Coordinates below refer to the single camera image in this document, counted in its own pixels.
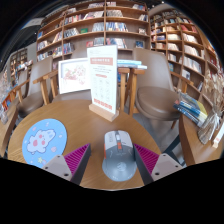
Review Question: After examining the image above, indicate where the white hanging ceiling panel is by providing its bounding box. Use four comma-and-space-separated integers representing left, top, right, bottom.
24, 17, 44, 29

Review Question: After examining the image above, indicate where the stack of pale blue books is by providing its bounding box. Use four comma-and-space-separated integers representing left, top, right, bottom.
117, 59, 148, 70

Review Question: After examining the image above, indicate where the tall wooden bookshelf unit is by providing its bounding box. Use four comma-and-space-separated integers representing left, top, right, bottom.
148, 8, 223, 101

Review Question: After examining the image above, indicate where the small white table sign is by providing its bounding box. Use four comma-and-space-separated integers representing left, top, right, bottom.
211, 119, 224, 149

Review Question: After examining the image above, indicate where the round wooden side table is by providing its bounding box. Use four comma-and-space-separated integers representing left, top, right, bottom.
178, 113, 224, 167
0, 106, 19, 158

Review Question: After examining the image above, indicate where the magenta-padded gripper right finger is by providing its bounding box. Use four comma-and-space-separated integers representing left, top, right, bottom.
133, 143, 184, 186

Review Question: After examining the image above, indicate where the white sign on wooden base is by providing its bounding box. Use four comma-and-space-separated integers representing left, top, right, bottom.
86, 44, 120, 123

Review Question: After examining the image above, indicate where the round blue mouse pad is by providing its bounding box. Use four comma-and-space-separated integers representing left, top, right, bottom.
21, 118, 68, 169

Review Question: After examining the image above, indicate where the small distant bookshelf unit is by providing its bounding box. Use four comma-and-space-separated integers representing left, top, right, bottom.
9, 48, 29, 78

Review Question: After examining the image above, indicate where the white framed flower picture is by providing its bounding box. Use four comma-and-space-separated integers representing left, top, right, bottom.
57, 57, 92, 95

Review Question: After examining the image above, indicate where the wide wooden bookshelf unit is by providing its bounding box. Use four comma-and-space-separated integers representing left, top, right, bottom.
35, 0, 149, 63

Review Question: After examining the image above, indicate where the white dried flower bouquet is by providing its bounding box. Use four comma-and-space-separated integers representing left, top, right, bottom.
197, 69, 224, 145

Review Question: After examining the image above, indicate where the grey computer mouse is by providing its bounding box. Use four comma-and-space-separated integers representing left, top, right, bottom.
101, 129, 138, 183

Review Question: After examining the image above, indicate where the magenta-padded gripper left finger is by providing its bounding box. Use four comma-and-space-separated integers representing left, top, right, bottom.
42, 143, 92, 186

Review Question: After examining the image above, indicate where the brown wooden-armed armchair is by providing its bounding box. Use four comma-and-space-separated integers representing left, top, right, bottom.
128, 48, 194, 129
13, 56, 59, 118
49, 46, 129, 113

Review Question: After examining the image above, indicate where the stack of colourful books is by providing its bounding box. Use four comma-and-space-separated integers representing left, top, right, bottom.
172, 92, 208, 128

